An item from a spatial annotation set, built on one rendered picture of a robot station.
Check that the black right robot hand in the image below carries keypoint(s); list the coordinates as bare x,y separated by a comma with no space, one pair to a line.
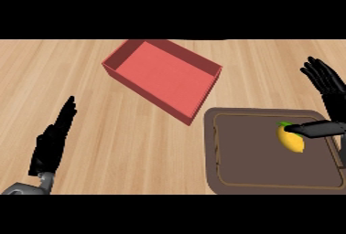
327,91

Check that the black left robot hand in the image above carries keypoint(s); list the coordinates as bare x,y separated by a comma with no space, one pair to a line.
52,144

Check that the red cardboard box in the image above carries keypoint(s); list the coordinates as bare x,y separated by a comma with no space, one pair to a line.
167,77

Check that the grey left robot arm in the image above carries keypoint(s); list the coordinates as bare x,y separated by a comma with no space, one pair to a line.
33,185

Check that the brown tray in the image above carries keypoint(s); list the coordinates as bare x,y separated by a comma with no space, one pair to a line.
256,155

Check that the yellow lemon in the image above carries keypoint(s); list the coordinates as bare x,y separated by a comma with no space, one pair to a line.
290,140

